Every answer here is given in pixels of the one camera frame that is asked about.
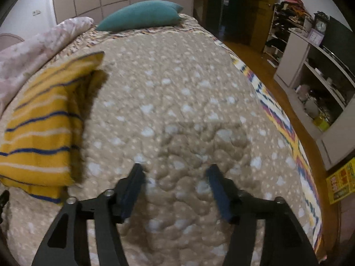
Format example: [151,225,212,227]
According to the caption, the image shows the yellow printed box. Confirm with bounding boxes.
[326,158,355,204]

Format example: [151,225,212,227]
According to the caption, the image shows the cluttered shoe rack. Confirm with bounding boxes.
[263,0,313,68]

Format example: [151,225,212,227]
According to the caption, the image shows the black television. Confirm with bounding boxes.
[321,16,355,73]

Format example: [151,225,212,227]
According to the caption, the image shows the pink floral duvet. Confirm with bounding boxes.
[1,17,94,112]

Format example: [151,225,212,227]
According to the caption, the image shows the beige dotted quilt bedspread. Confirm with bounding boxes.
[1,14,318,265]

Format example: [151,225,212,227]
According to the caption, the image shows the teal pillow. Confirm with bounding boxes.
[96,0,183,32]

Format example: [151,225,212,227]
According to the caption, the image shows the purple card calendar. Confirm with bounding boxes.
[308,28,324,46]

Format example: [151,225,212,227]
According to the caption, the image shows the pink chair back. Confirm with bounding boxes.
[0,33,24,51]

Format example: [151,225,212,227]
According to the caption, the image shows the yellow striped sweater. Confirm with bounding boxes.
[1,51,105,203]

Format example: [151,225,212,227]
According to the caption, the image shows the dark wooden door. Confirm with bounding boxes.
[203,0,278,52]

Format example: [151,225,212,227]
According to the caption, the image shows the white shelf unit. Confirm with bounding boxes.
[274,29,354,170]

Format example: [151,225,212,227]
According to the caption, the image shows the desk clock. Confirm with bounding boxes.
[314,11,330,34]

